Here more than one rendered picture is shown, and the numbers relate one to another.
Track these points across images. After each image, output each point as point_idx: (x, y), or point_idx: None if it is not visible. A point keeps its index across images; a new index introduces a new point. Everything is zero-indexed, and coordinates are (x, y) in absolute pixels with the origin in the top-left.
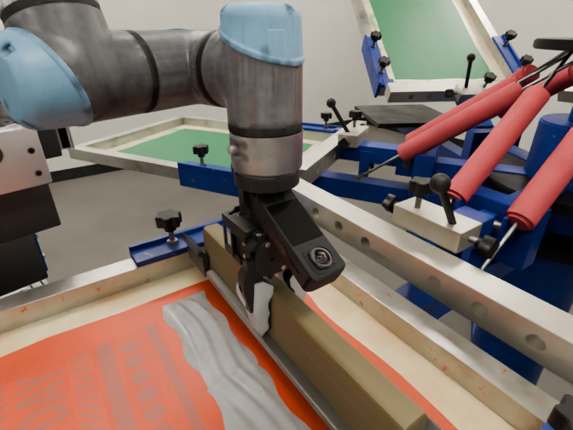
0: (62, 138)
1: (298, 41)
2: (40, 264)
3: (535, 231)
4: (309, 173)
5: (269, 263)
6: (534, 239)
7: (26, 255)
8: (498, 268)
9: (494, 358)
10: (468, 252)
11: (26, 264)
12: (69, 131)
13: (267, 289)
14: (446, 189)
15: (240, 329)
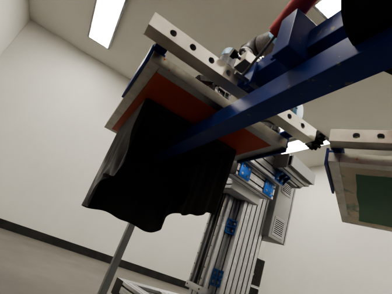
0: (289, 161)
1: (226, 51)
2: (236, 168)
3: (279, 28)
4: (336, 132)
5: None
6: (280, 32)
7: (235, 164)
8: (293, 73)
9: (184, 70)
10: (252, 69)
11: (234, 167)
12: (292, 159)
13: None
14: (238, 51)
15: None
